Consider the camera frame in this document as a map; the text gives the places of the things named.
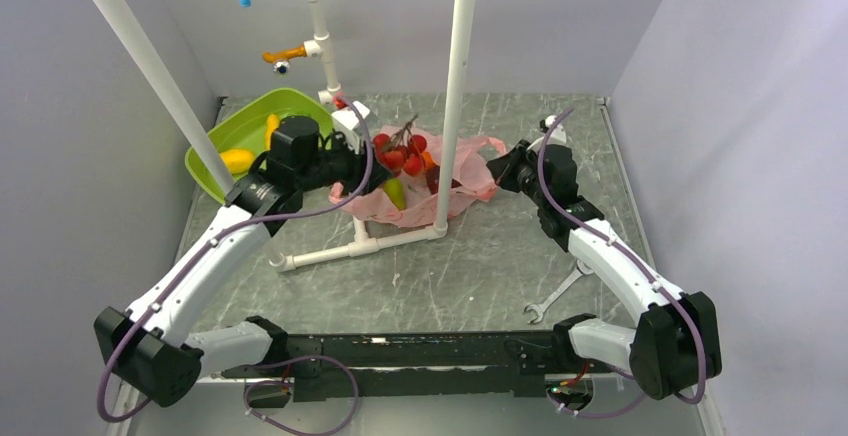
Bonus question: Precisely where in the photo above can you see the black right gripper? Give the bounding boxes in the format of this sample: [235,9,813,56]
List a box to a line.
[487,140,550,208]

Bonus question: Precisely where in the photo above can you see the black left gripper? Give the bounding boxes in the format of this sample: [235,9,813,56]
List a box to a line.
[296,127,393,196]

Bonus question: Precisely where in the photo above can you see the pink plastic bag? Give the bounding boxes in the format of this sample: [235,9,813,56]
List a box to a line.
[342,135,507,228]

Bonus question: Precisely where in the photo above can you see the red fake cherry bunch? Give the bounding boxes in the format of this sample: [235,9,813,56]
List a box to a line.
[372,114,428,177]

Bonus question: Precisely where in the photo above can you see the yellow fake fruit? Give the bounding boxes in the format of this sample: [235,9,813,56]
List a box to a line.
[219,148,257,175]

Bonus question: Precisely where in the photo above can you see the green fake pear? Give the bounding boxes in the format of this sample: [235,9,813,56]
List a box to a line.
[382,178,407,211]

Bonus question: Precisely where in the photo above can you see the dark red fake apple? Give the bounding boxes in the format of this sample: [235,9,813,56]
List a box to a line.
[425,166,441,195]

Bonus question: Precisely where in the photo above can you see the orange fake carrot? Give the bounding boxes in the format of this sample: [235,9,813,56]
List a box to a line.
[420,151,437,172]

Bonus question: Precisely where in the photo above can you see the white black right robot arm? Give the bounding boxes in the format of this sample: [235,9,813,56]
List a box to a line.
[487,140,722,404]

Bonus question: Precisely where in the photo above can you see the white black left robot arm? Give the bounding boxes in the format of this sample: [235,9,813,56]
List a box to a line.
[94,106,391,407]

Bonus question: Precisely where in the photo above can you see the yellow fake corn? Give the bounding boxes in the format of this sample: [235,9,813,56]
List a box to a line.
[263,113,281,151]

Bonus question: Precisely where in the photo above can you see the green plastic basin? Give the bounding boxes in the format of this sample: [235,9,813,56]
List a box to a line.
[184,87,336,206]

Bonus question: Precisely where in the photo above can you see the orange plastic faucet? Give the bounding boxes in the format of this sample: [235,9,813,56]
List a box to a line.
[261,45,309,76]

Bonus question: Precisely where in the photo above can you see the silver wrench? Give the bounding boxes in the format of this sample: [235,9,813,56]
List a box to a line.
[523,261,593,325]

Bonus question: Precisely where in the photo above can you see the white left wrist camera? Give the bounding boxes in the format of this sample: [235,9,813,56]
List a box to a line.
[331,96,372,154]

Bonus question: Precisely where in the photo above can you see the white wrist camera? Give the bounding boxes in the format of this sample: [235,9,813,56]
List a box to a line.
[529,114,570,153]
[331,96,372,154]

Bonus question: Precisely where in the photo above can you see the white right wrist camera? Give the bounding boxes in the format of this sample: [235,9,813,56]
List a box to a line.
[529,114,570,153]

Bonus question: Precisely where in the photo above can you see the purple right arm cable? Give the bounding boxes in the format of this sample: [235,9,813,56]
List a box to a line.
[535,106,709,420]

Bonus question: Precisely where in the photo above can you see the white PVC pipe frame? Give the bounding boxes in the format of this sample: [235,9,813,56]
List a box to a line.
[92,0,475,271]

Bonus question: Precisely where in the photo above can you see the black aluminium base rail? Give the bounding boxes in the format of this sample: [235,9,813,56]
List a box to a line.
[122,326,707,401]

